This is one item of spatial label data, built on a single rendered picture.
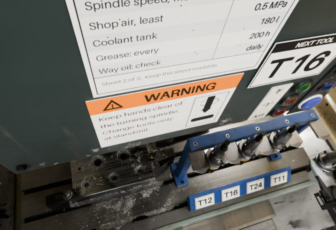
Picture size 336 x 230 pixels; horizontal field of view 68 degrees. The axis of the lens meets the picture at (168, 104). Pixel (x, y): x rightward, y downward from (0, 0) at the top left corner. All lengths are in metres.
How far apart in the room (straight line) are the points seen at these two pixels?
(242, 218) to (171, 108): 1.04
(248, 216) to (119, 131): 1.06
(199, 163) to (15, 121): 0.59
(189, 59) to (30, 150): 0.19
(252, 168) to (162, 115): 0.92
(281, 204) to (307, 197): 0.12
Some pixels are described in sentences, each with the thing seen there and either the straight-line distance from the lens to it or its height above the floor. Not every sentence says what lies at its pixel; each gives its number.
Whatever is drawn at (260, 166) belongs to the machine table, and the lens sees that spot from 1.19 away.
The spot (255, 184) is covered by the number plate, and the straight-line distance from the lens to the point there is 1.10.
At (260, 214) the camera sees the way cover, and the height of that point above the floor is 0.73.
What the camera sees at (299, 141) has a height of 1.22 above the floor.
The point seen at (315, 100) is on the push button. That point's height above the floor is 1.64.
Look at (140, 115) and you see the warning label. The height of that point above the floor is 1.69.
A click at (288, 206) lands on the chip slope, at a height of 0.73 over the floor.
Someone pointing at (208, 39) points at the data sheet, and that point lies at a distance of 0.20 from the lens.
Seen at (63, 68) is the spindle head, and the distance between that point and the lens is 0.19.
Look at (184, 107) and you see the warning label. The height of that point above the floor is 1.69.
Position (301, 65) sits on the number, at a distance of 0.31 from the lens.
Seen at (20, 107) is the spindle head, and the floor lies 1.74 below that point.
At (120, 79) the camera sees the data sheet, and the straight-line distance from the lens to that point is 0.21.
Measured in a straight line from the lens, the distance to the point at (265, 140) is 0.87.
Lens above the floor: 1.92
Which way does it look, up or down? 58 degrees down
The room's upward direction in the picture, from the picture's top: 10 degrees clockwise
